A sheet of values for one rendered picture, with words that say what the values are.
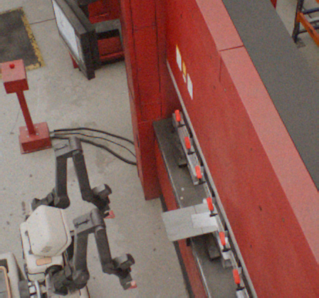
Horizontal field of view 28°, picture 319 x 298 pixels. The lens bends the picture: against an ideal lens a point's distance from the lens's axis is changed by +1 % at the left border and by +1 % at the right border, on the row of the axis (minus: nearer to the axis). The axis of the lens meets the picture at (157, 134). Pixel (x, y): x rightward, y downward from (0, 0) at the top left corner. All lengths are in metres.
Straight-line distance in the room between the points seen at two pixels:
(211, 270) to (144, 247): 1.16
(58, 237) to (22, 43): 3.27
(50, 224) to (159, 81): 1.19
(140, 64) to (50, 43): 2.44
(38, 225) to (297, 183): 1.46
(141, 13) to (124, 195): 1.77
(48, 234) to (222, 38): 1.24
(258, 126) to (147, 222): 2.59
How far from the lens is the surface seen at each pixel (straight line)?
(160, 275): 4.36
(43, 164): 4.99
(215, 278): 3.37
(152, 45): 3.53
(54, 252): 3.06
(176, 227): 3.37
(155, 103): 3.87
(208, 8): 2.51
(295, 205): 1.91
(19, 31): 6.12
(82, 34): 3.52
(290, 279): 2.19
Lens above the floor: 3.88
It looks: 50 degrees down
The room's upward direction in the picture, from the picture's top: 4 degrees counter-clockwise
